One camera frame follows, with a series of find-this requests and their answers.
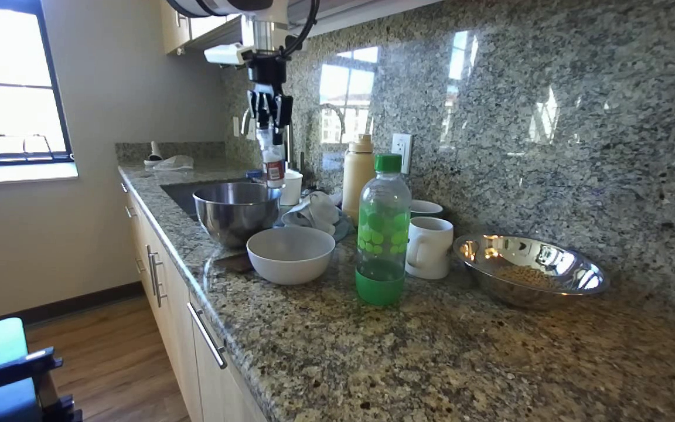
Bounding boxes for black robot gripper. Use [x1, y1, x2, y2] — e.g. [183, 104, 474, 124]
[247, 50, 295, 148]

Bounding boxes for small clear plastic bottle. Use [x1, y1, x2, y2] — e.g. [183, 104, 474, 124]
[260, 130, 288, 189]

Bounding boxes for deep steel mixing bowl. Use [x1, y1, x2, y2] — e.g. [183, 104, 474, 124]
[190, 179, 283, 252]

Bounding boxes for beige squeeze bottle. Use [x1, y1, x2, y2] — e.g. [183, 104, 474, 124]
[340, 132, 378, 223]

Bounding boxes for white ceramic bowl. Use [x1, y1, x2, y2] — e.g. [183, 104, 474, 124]
[245, 225, 337, 286]

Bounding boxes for green plastic soda bottle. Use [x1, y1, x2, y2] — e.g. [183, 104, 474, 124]
[355, 152, 416, 309]

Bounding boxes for shallow steel bowl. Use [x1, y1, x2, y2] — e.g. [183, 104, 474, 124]
[452, 231, 612, 312]

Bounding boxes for tall white cup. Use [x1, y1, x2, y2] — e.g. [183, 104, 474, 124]
[276, 166, 306, 210]

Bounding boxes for upper wood cabinet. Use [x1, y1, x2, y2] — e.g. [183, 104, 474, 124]
[310, 0, 440, 39]
[158, 0, 245, 60]

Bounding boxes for clear plastic bag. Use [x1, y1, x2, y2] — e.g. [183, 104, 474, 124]
[287, 191, 344, 240]

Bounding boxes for steel kitchen sink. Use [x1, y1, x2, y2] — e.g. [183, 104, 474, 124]
[160, 177, 258, 223]

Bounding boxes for white cartoon print mug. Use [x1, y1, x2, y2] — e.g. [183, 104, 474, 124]
[403, 214, 458, 281]

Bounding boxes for lower wood cabinets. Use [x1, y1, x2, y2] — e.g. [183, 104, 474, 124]
[121, 173, 273, 422]

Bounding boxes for window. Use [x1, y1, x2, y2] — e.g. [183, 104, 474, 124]
[0, 0, 75, 169]

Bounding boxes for blue clamp red tip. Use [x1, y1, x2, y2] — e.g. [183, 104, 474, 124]
[0, 347, 68, 411]

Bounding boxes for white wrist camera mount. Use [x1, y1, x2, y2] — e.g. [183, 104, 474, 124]
[201, 43, 247, 68]

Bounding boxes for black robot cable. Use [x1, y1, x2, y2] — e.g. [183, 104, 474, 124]
[282, 0, 324, 60]

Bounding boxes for white wall outlet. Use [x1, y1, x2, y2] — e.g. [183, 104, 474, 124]
[390, 132, 416, 177]

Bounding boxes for silver cabinet handle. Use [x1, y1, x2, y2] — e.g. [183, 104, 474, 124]
[146, 244, 166, 309]

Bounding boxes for silver drawer handle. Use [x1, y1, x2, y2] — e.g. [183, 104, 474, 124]
[185, 298, 231, 370]

